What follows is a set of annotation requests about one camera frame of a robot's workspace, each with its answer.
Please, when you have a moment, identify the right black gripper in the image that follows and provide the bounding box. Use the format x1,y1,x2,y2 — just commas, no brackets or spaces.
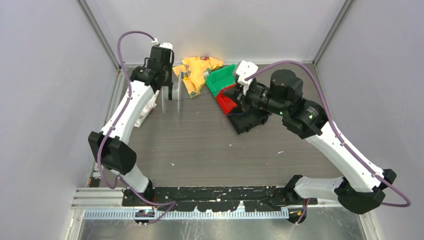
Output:
223,77,288,117

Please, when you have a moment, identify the grey plastic cable spool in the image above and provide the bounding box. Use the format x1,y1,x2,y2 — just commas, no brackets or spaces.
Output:
160,77,183,113

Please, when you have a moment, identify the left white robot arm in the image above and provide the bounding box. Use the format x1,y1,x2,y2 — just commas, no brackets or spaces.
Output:
88,42,174,207

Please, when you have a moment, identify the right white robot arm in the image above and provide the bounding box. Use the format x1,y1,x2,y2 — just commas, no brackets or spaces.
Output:
228,69,397,214

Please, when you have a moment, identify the yellow patterned cloth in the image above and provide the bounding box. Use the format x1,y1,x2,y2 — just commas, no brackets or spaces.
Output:
172,56,224,98

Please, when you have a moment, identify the black plastic bin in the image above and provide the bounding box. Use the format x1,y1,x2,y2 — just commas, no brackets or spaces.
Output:
226,106,272,135

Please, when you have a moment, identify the white patterned cloth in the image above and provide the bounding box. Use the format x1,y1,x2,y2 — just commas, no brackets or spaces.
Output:
134,91,159,128

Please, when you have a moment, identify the green plastic bin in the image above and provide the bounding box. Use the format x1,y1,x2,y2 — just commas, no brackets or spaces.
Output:
205,64,237,98

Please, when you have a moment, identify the red plastic bin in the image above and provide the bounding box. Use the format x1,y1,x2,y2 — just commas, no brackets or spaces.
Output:
215,83,244,115

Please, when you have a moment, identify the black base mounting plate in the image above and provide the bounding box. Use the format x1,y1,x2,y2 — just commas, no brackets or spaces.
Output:
142,186,306,213

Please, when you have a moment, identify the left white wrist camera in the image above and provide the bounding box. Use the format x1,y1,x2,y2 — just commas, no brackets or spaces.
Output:
151,38,173,50

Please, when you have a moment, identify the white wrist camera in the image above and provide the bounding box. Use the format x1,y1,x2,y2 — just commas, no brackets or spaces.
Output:
233,60,259,95
151,38,173,50

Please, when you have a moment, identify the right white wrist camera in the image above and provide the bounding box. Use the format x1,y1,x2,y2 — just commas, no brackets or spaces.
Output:
233,60,259,95

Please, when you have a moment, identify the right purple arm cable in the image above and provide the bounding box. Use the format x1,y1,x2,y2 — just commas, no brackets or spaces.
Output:
245,60,412,208

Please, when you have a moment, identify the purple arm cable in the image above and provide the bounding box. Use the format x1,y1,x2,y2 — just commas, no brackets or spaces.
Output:
245,60,412,208
96,30,160,190

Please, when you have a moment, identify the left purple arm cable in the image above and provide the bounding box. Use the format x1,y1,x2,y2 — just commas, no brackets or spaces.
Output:
96,30,160,190

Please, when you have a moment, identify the white slotted cable duct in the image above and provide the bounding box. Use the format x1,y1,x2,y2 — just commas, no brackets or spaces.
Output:
82,208,289,220

